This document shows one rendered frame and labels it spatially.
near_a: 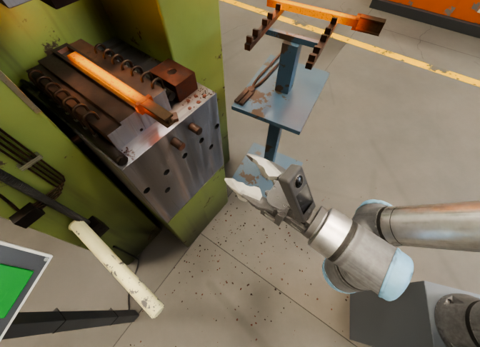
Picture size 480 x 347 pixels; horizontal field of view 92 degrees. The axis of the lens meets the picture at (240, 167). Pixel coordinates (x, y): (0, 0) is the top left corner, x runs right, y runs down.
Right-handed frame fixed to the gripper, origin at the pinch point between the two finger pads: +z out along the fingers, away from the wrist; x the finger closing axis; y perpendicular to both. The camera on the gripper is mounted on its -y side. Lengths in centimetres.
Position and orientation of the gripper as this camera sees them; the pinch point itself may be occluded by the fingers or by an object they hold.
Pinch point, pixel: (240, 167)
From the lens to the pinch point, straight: 51.3
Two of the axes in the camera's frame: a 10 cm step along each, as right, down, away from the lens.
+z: -7.9, -5.3, 3.2
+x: 6.2, -6.7, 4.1
